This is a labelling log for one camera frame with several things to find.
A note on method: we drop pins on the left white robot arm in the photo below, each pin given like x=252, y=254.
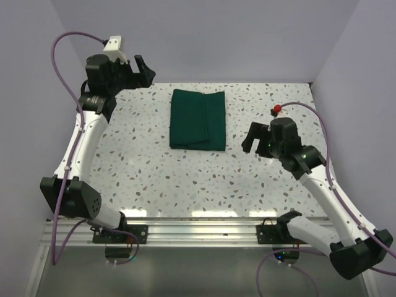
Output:
x=67, y=191

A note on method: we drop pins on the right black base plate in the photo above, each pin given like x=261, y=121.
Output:
x=269, y=232

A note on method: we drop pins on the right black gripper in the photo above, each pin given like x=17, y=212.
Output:
x=257, y=130

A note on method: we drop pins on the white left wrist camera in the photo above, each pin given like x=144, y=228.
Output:
x=114, y=49

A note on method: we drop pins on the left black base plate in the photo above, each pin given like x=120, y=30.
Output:
x=131, y=234

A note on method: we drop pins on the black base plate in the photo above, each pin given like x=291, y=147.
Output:
x=131, y=234
x=269, y=232

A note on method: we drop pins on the aluminium mounting rail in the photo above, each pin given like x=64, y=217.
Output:
x=170, y=232

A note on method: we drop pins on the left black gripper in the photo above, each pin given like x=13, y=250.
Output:
x=145, y=75

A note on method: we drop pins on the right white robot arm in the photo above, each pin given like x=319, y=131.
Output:
x=355, y=245

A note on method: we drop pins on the green surgical cloth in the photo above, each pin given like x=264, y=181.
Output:
x=198, y=121

